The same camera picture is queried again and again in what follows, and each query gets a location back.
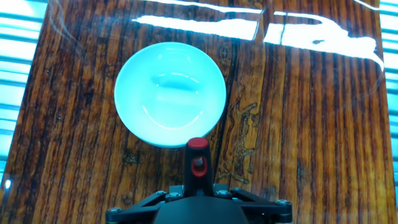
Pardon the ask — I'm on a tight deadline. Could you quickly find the black ladle with red band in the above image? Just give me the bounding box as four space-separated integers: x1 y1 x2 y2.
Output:
183 137 215 197

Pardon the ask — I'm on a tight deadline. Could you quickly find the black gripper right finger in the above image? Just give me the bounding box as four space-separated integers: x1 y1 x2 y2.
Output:
213 183 293 224

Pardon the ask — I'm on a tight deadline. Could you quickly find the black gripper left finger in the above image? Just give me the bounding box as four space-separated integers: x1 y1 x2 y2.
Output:
105 185 185 224

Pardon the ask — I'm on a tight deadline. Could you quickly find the white ceramic bowl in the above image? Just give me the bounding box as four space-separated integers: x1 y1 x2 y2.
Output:
113 41 227 149

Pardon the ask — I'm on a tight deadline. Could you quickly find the glossy wood grain mat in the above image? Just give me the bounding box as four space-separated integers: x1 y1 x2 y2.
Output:
0 0 397 224

